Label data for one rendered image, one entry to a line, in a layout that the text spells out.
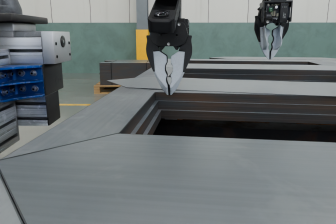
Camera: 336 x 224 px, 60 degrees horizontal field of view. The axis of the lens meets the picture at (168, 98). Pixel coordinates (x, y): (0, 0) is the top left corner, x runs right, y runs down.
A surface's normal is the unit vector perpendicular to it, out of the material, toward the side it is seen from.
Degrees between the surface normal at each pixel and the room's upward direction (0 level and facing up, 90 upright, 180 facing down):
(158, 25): 117
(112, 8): 90
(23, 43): 90
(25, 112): 90
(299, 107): 90
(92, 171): 0
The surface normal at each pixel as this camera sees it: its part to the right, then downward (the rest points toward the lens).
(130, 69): 0.01, 0.21
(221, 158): 0.00, -0.98
